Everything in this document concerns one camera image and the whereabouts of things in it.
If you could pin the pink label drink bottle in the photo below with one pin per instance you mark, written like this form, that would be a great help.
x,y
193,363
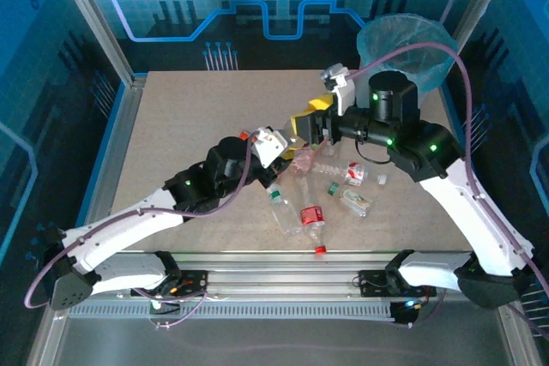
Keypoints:
x,y
302,162

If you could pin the red cap red label bottle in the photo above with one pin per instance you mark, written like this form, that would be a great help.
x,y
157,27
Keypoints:
x,y
329,151

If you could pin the orange label bottle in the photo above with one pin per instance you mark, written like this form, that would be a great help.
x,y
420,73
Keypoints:
x,y
244,135

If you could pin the white cap red print bottle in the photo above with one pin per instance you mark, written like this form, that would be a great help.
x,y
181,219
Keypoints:
x,y
356,174

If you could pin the red label cola bottle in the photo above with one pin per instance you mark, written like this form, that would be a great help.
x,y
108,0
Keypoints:
x,y
311,217

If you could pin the small green cap bottle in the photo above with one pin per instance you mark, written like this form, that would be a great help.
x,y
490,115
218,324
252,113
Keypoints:
x,y
356,202

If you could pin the translucent trash bin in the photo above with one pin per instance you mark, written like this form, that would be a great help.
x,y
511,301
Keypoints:
x,y
399,31

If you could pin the arm base connector module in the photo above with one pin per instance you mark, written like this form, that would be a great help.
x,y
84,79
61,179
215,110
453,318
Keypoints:
x,y
159,304
405,314

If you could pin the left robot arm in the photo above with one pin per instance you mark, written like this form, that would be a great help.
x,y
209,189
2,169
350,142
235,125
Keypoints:
x,y
128,233

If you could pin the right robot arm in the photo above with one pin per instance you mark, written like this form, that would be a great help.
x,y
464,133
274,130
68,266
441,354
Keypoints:
x,y
467,220

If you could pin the brushed metal front panel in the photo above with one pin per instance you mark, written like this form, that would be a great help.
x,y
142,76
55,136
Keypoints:
x,y
279,344

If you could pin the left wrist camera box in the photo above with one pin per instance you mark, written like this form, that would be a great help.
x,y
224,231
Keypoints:
x,y
268,145

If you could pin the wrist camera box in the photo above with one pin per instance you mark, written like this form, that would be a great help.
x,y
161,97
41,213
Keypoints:
x,y
268,145
345,91

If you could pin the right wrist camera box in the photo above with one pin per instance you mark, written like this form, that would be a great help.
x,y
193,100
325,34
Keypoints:
x,y
345,91

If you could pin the aluminium front rail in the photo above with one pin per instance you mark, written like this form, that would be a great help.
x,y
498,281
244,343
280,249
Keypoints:
x,y
279,271

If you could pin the aluminium table side rail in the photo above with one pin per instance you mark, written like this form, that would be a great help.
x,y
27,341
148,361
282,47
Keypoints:
x,y
116,147

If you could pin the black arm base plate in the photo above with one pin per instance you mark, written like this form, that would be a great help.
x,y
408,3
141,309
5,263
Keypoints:
x,y
197,283
373,282

